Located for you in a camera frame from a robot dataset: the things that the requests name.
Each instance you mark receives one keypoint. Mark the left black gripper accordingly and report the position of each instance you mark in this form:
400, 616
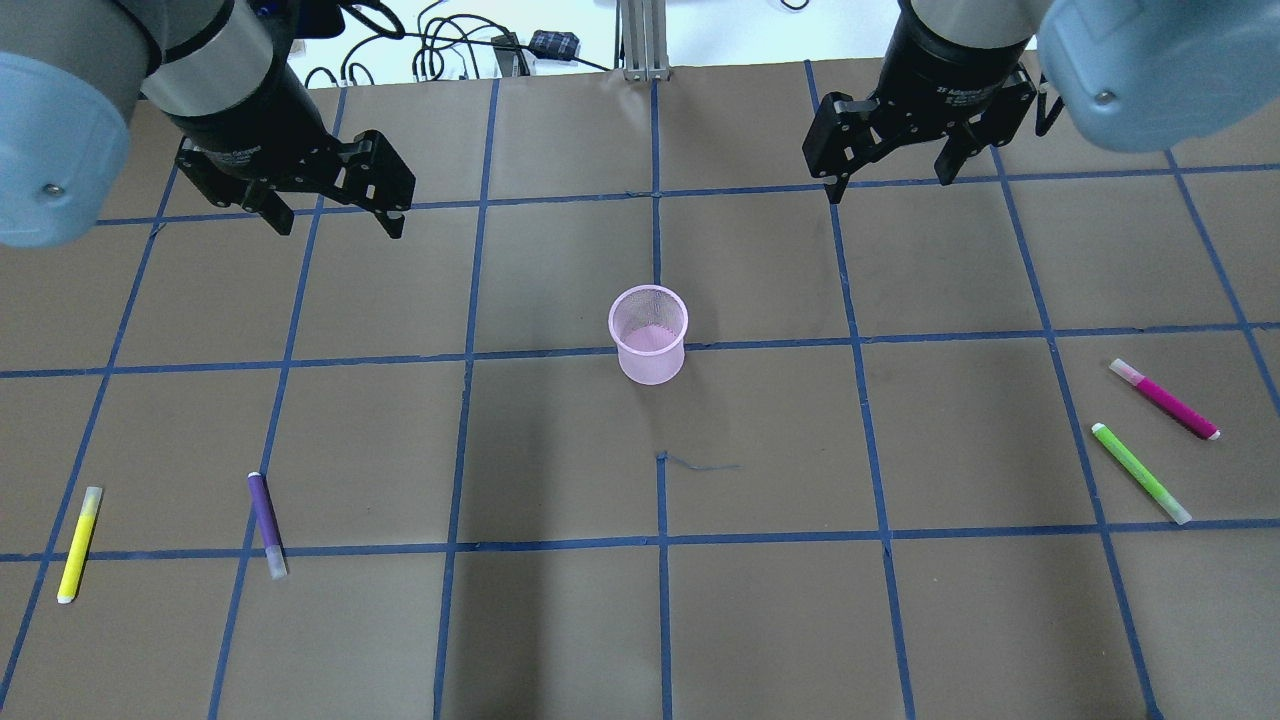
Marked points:
248, 113

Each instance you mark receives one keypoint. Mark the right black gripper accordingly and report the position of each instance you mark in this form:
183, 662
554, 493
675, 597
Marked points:
948, 68

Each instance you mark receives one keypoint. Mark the pink marker pen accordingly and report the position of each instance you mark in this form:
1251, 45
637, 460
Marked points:
1167, 402

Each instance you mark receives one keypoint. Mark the purple marker pen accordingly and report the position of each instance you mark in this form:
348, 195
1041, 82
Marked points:
266, 523

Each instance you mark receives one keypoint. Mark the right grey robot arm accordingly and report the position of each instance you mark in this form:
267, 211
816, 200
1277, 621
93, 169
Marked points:
1134, 76

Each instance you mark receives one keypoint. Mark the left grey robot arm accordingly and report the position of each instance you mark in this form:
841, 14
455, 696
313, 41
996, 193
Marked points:
72, 73

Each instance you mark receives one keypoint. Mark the pink mesh cup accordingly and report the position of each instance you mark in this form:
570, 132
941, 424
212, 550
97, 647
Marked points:
648, 325

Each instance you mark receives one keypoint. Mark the black power adapter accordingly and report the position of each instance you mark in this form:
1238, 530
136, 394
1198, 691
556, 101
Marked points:
554, 45

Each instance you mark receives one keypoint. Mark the green marker pen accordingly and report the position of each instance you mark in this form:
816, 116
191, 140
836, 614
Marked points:
1140, 474

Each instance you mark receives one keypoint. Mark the yellow marker pen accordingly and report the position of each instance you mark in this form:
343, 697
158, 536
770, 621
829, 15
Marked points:
77, 554

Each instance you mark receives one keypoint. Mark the aluminium frame post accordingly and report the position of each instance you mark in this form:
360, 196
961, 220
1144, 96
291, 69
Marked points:
642, 40

